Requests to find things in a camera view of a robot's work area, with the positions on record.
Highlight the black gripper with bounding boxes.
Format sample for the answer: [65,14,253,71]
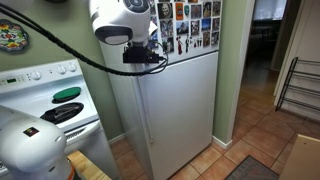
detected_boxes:
[127,42,150,53]

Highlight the photo fridge magnet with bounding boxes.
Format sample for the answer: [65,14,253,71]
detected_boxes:
[202,30,211,48]
[190,19,201,37]
[200,17,212,33]
[149,0,157,16]
[202,1,213,19]
[211,16,221,32]
[190,3,203,20]
[212,1,222,17]
[159,18,175,37]
[161,36,175,54]
[210,30,220,46]
[175,20,190,36]

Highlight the white fridge body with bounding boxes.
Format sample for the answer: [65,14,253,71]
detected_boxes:
[99,39,156,180]

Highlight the white fridge main door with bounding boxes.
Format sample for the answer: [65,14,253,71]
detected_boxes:
[132,50,221,180]

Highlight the white closet door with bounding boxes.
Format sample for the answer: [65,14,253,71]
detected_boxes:
[273,0,320,122]

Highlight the blue box magnet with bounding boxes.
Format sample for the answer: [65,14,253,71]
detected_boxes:
[146,31,160,50]

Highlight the purple photo magnet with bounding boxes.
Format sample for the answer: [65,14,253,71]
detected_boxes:
[150,15,159,28]

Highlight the red figure magnet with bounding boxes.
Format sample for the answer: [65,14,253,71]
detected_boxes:
[176,35,184,56]

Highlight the pale face photo magnet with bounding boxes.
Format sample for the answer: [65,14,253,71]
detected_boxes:
[156,2,174,20]

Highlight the black figure magnet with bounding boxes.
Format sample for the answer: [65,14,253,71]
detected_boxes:
[184,34,191,54]

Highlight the orange rectangular magnet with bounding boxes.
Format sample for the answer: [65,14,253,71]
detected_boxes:
[174,2,185,21]

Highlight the small figures magnet group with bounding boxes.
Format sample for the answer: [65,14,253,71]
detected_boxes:
[189,35,203,49]

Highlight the white stove knob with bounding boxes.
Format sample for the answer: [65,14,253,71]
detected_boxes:
[67,62,78,73]
[30,70,42,81]
[56,64,68,75]

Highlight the green quilted pot holder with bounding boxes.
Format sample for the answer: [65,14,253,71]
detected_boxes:
[52,86,83,103]

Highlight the white doorway trim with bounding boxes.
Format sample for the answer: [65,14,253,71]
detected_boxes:
[225,0,258,150]

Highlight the white electric stove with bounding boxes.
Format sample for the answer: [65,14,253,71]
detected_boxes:
[0,58,122,180]

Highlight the light wooden table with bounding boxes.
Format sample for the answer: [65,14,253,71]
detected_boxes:
[66,150,113,180]

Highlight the grey patterned floor rug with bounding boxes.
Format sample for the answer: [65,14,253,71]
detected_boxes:
[224,154,280,180]

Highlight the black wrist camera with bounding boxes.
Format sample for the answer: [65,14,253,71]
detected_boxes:
[122,49,165,65]

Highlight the colourful decorative wall plate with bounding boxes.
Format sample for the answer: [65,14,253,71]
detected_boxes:
[0,18,30,53]

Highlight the black wire shoe rack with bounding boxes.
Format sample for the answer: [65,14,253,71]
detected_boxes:
[274,56,320,113]

